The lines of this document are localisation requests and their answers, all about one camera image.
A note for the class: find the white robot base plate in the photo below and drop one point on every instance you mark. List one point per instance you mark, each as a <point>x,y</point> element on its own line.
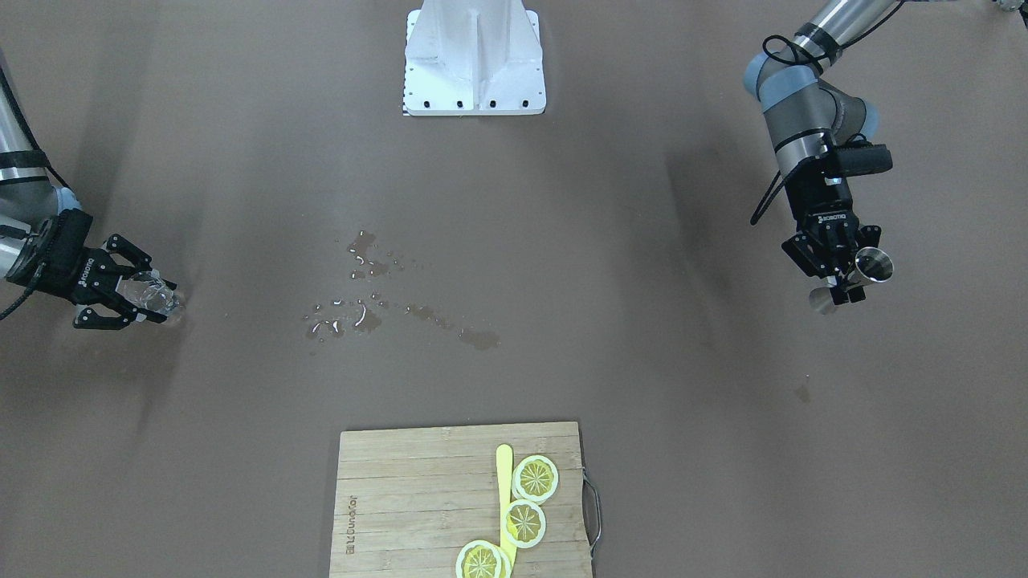
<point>479,58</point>

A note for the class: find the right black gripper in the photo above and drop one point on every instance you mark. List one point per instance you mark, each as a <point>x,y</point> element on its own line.
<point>71,262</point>

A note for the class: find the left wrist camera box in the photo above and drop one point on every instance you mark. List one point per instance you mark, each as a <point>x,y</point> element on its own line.
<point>861,158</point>

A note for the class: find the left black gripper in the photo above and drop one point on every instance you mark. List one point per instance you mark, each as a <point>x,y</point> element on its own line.
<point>824,206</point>

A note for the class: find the lemon slice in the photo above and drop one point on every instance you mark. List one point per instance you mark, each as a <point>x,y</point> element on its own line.
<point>535,478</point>
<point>523,524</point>
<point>480,558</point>

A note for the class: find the wooden cutting board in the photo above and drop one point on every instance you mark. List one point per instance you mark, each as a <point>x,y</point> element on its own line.
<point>407,500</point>

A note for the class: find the lemon slice middle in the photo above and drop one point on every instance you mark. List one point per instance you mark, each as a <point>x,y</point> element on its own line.
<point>523,524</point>

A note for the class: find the yellow plastic knife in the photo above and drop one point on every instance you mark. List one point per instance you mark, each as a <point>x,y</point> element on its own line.
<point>504,470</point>

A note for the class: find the clear plastic cup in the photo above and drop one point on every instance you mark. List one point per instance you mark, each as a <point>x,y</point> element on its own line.
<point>149,291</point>

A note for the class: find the lemon slice bottom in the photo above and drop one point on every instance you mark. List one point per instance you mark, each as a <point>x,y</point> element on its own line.
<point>535,478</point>

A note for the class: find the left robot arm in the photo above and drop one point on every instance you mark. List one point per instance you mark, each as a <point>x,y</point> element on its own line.
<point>821,138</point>

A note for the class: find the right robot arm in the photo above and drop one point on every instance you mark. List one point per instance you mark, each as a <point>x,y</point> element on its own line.
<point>31,192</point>

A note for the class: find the lemon slice top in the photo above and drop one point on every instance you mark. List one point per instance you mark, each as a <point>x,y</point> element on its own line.
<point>480,558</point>

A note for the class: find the steel double jigger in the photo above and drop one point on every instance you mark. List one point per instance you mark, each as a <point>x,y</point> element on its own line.
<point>870,266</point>

